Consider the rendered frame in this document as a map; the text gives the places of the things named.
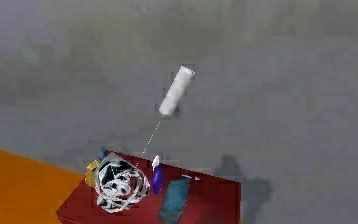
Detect purple spray bottle white cap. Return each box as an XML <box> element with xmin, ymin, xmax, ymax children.
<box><xmin>151</xmin><ymin>154</ymin><xmax>164</xmax><ymax>196</ymax></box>

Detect small blue box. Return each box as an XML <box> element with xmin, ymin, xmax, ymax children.
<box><xmin>96</xmin><ymin>145</ymin><xmax>109</xmax><ymax>162</ymax></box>

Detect teal flat rectangular device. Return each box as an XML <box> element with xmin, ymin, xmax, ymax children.
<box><xmin>157</xmin><ymin>178</ymin><xmax>190</xmax><ymax>224</ymax></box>

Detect dark red table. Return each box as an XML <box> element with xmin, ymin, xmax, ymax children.
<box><xmin>56</xmin><ymin>151</ymin><xmax>242</xmax><ymax>224</ymax></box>

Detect yellow box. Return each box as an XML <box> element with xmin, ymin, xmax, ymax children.
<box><xmin>85</xmin><ymin>159</ymin><xmax>101</xmax><ymax>189</ymax></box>

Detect white cylinder wall lamp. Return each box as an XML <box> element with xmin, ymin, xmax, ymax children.
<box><xmin>158</xmin><ymin>64</ymin><xmax>196</xmax><ymax>118</ymax></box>

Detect thin white lamp cord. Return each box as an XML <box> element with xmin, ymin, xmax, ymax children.
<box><xmin>140</xmin><ymin>119</ymin><xmax>163</xmax><ymax>160</ymax></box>

